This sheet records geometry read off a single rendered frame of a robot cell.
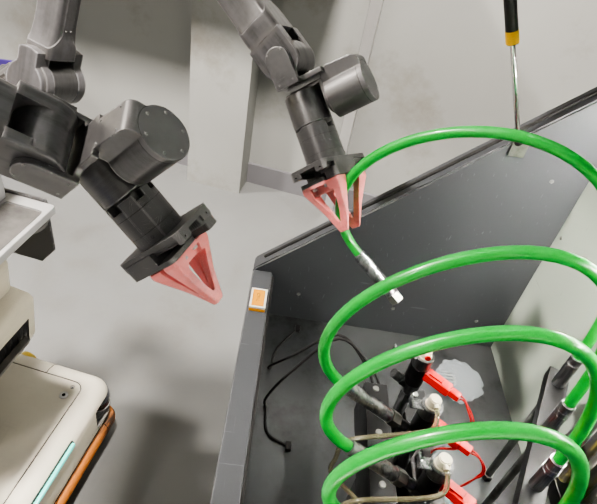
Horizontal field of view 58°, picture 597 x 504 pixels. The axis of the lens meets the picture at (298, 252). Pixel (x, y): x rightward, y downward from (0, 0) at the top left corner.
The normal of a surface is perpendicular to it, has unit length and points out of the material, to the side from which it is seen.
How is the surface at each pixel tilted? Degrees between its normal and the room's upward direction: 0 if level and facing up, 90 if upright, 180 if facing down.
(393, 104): 90
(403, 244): 90
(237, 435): 0
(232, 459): 0
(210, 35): 90
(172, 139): 43
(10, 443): 0
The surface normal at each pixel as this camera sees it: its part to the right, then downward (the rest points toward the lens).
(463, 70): -0.23, 0.60
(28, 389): 0.15, -0.76
